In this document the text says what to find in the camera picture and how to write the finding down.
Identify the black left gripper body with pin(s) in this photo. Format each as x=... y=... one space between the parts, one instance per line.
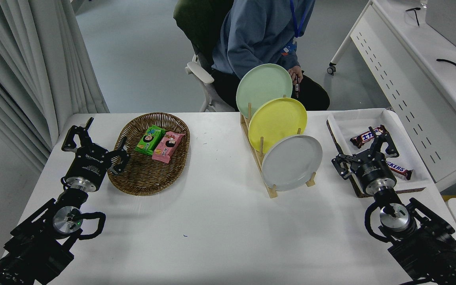
x=89 y=164

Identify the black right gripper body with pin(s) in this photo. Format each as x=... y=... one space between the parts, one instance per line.
x=372 y=168

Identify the grey plate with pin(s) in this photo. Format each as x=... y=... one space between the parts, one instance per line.
x=291 y=162

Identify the dark pen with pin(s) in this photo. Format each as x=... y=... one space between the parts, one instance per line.
x=297 y=89

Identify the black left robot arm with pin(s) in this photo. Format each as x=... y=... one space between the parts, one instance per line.
x=34 y=245

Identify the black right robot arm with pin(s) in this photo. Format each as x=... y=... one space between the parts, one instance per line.
x=430 y=249

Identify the wooden plate rack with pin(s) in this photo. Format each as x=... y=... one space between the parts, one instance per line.
x=272 y=192

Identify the yellow plate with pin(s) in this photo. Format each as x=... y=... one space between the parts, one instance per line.
x=277 y=122

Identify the pale green plate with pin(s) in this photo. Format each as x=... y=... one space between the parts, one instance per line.
x=261 y=87

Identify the person's hand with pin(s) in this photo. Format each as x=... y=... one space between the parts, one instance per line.
x=296 y=74

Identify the Snickers bar with Chinese print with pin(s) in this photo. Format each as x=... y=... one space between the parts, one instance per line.
x=364 y=137

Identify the Snickers bar with English print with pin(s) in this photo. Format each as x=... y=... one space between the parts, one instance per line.
x=400 y=170

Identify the green snack pack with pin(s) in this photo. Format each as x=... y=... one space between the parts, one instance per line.
x=149 y=140

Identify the brown oval wicker basket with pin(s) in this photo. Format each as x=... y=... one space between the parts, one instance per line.
x=145 y=178

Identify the white tray with brown base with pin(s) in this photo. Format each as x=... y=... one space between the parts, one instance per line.
x=354 y=122

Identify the pink snack pack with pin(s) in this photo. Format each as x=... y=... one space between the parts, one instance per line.
x=166 y=148

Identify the white desk with perforated panel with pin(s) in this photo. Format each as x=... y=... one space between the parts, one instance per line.
x=410 y=79

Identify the pale grey curtain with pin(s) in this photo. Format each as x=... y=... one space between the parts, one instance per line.
x=14 y=59

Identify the black glasses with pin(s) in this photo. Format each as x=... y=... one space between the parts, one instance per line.
x=415 y=12

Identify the grey laptop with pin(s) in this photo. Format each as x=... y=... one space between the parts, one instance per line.
x=449 y=19

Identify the office chair with white armrest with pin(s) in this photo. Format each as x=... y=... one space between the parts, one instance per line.
x=200 y=23

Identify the person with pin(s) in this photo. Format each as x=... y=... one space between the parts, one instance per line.
x=251 y=35

